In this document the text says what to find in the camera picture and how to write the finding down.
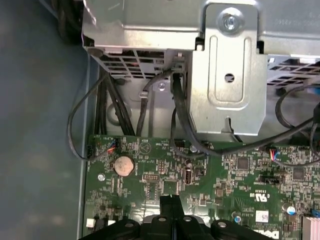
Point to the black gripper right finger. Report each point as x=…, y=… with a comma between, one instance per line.
x=177, y=207

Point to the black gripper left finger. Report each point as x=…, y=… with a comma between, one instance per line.
x=166, y=207

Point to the green motherboard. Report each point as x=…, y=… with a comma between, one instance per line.
x=225, y=175

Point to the silver coin cell battery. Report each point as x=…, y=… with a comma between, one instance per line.
x=124, y=165

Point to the silver drive cage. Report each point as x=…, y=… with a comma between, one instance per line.
x=225, y=100

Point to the silver chipset heat sink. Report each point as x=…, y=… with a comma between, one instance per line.
x=311, y=228

